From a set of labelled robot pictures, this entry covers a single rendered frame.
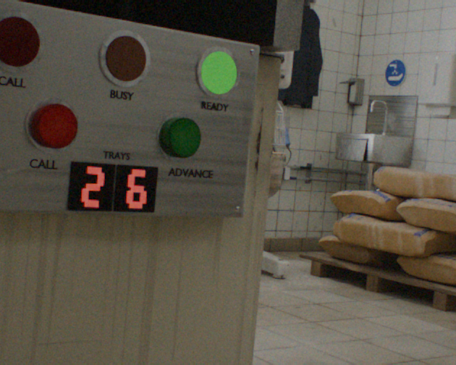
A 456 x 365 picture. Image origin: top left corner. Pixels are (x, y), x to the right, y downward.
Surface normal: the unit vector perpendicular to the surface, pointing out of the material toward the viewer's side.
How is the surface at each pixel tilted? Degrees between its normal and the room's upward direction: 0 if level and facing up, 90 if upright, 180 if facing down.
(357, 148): 81
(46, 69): 90
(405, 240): 90
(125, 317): 90
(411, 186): 90
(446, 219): 103
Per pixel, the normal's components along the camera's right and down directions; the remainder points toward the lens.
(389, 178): -0.74, -0.04
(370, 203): -0.80, 0.15
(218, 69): 0.57, 0.10
